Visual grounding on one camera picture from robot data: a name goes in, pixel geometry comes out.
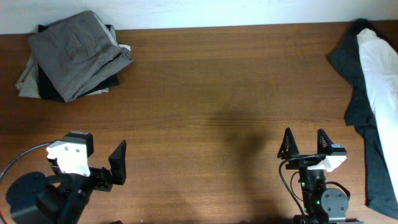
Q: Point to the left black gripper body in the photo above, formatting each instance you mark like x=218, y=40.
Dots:
x=104, y=178

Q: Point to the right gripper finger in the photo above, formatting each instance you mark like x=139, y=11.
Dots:
x=288, y=148
x=324, y=143

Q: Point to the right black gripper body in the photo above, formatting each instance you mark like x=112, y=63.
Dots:
x=306, y=162

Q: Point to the grey trousers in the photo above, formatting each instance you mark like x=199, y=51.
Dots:
x=77, y=56

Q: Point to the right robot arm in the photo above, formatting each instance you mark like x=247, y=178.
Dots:
x=322, y=201

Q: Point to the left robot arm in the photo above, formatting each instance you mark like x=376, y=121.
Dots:
x=63, y=196

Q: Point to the dark grey garment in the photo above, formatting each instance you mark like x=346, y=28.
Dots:
x=345, y=60

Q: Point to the black folded garment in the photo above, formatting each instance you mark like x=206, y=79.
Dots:
x=77, y=88

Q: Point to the white garment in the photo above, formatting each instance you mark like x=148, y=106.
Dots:
x=379, y=65

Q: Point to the beige folded garment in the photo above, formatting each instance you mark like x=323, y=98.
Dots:
x=72, y=59

